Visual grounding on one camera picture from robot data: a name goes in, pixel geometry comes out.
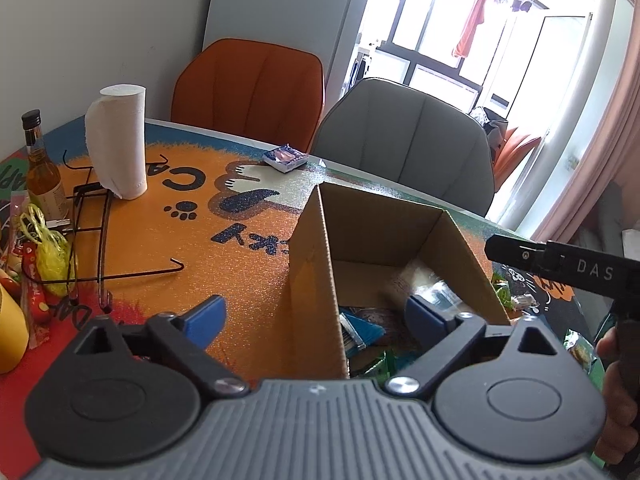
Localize white paper towel roll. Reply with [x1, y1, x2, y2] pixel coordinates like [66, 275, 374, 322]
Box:
[84, 84, 149, 201]

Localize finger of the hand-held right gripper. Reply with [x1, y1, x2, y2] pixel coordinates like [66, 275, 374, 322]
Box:
[484, 232, 552, 272]

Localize brown biscuit packet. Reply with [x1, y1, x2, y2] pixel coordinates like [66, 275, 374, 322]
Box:
[350, 307, 408, 341]

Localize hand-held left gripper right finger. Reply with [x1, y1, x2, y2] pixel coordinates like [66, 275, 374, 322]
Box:
[384, 295, 562, 401]

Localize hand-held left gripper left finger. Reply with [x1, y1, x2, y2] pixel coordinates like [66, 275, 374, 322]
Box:
[69, 294, 250, 402]

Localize clear snack bag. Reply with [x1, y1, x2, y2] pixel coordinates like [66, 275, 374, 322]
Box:
[565, 330, 598, 368]

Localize grey sofa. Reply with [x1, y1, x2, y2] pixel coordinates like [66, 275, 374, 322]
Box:
[575, 195, 640, 261]

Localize long red packet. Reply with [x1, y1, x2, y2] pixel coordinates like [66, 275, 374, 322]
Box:
[12, 242, 53, 348]

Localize bright green snack packet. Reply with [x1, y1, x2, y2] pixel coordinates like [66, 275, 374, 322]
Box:
[492, 272, 516, 311]

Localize orange hanging garment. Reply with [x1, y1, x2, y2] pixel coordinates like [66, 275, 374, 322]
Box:
[452, 0, 493, 60]

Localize black wire rack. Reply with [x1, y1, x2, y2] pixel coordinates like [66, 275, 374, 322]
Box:
[62, 149, 183, 308]

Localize grey upholstered chair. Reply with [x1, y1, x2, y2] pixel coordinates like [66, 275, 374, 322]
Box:
[311, 77, 496, 218]

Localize green white snack packet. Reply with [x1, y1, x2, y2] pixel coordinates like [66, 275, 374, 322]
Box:
[350, 350, 401, 378]

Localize blue snack packet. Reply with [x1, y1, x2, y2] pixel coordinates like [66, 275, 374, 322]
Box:
[340, 310, 387, 356]

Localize white refrigerator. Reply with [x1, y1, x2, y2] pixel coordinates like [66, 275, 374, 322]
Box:
[201, 0, 378, 126]

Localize orange upholstered chair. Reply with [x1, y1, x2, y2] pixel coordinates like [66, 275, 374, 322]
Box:
[171, 38, 326, 153]

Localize yellow mesh bag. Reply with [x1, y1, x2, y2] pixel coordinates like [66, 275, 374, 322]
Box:
[19, 203, 76, 297]

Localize cardboard box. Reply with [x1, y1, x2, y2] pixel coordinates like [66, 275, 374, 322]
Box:
[278, 181, 512, 380]

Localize yellow round container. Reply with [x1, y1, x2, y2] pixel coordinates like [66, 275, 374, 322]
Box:
[0, 280, 30, 375]

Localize person's right hand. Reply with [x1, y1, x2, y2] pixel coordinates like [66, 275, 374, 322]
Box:
[595, 329, 640, 467]

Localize orange dining chair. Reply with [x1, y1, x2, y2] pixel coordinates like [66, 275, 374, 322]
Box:
[492, 127, 542, 193]

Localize amber glass bottle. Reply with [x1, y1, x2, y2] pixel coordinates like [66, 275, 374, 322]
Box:
[21, 110, 68, 221]

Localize pink curtain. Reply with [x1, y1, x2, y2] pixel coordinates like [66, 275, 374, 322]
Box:
[530, 0, 640, 246]

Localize blue tissue packet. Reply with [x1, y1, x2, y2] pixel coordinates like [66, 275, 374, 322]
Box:
[262, 144, 308, 174]

